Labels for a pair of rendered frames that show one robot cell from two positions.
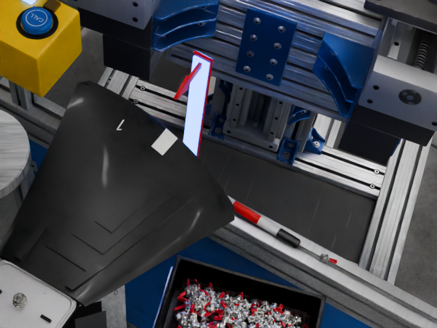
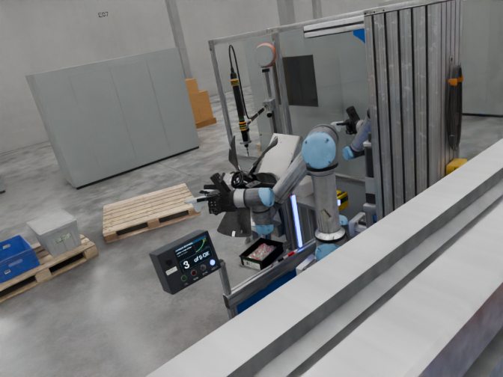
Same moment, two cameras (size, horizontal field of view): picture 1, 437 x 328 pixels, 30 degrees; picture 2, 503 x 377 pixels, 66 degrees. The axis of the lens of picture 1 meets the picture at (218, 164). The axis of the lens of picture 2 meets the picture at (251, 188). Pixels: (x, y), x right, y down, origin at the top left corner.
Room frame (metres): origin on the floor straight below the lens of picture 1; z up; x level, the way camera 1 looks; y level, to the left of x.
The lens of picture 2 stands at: (1.56, -1.67, 2.04)
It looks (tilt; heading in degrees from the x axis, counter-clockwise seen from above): 21 degrees down; 126
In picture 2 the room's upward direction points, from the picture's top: 11 degrees counter-clockwise
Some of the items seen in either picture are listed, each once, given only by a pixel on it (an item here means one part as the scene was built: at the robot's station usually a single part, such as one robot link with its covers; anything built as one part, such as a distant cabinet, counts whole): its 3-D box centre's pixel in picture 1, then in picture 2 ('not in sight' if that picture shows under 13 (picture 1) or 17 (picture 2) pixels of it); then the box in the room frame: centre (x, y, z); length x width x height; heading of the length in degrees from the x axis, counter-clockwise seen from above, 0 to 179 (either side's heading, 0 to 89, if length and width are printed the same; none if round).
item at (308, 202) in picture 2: not in sight; (308, 197); (0.33, 0.71, 0.85); 0.36 x 0.24 x 0.03; 160
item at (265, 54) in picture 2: not in sight; (265, 54); (0.06, 0.85, 1.88); 0.16 x 0.07 x 0.16; 15
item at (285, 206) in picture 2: not in sight; (291, 240); (0.24, 0.52, 0.58); 0.09 x 0.05 x 1.15; 160
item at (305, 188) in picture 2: not in sight; (303, 185); (0.27, 0.77, 0.92); 0.17 x 0.16 x 0.11; 70
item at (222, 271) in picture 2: not in sight; (224, 277); (0.42, -0.46, 0.96); 0.03 x 0.03 x 0.20; 70
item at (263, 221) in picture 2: not in sight; (263, 218); (0.73, -0.48, 1.34); 0.11 x 0.08 x 0.11; 105
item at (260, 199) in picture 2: not in sight; (259, 197); (0.74, -0.50, 1.43); 0.11 x 0.08 x 0.09; 15
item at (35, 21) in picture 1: (37, 21); not in sight; (0.68, 0.27, 1.08); 0.04 x 0.04 x 0.02
